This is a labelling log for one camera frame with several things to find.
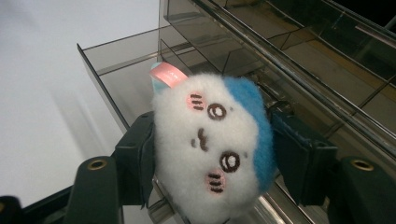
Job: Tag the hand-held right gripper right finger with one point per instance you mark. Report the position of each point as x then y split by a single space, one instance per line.
358 189

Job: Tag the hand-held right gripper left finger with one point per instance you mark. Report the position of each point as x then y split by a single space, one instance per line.
93 186

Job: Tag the white and blue plush toy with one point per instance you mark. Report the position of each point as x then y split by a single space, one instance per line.
193 149

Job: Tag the smoky clear plastic drawer box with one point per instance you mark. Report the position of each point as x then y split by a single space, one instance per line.
295 62

